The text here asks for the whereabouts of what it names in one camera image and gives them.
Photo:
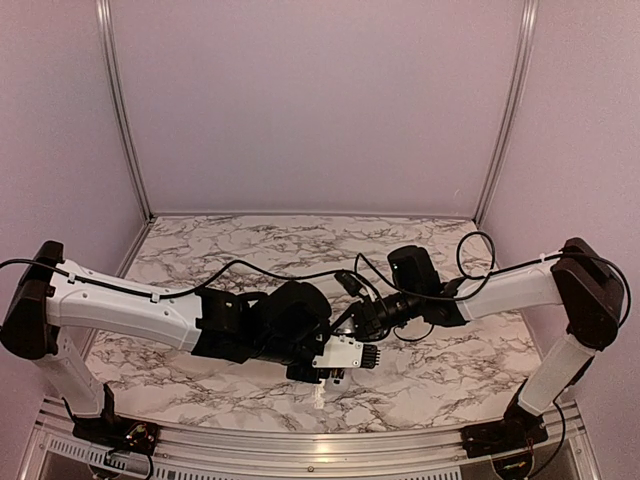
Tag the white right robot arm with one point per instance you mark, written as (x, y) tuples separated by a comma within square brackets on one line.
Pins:
[(574, 302)]

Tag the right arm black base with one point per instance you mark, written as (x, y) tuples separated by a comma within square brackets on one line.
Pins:
[(500, 436)]

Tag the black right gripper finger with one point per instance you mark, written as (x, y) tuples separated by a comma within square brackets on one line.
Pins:
[(366, 329), (359, 308)]

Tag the white remote control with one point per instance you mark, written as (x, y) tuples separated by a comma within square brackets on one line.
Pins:
[(347, 329)]

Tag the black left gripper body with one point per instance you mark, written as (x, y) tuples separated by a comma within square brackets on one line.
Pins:
[(280, 352)]

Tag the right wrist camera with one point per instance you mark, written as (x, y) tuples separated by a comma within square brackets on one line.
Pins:
[(354, 285)]

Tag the front aluminium frame rail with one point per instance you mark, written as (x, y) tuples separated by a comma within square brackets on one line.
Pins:
[(189, 452)]

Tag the white battery compartment cover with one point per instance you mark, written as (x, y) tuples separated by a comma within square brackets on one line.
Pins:
[(320, 389)]

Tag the right rear aluminium frame post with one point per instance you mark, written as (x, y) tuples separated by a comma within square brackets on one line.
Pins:
[(515, 92)]

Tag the aluminium frame post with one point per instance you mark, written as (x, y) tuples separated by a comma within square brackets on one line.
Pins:
[(515, 92), (109, 48)]

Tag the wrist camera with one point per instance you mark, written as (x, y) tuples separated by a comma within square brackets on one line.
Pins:
[(354, 285), (342, 352)]

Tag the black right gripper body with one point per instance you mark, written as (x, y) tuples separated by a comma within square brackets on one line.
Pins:
[(400, 312)]

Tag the left rear aluminium frame post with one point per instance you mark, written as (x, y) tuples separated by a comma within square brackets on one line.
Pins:
[(109, 48)]

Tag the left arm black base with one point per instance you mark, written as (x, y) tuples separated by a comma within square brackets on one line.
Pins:
[(120, 433)]

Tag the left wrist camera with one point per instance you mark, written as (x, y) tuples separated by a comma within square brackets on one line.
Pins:
[(342, 352)]

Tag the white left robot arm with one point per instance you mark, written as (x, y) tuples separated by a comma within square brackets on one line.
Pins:
[(55, 293)]

